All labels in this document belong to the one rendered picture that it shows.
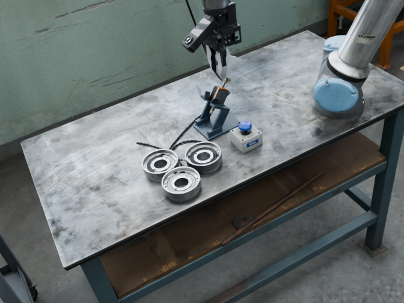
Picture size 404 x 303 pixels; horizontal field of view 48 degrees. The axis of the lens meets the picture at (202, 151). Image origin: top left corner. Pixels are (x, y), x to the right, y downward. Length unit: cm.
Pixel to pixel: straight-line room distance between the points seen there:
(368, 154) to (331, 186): 21
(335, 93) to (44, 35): 186
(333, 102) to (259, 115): 30
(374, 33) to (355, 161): 63
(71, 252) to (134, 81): 194
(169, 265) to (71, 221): 34
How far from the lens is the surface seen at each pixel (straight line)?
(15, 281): 203
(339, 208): 227
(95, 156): 146
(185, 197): 121
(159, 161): 133
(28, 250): 242
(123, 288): 141
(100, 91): 295
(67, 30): 275
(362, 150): 174
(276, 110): 150
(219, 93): 139
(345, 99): 126
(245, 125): 132
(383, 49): 324
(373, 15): 118
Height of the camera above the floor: 168
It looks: 40 degrees down
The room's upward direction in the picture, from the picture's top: 10 degrees counter-clockwise
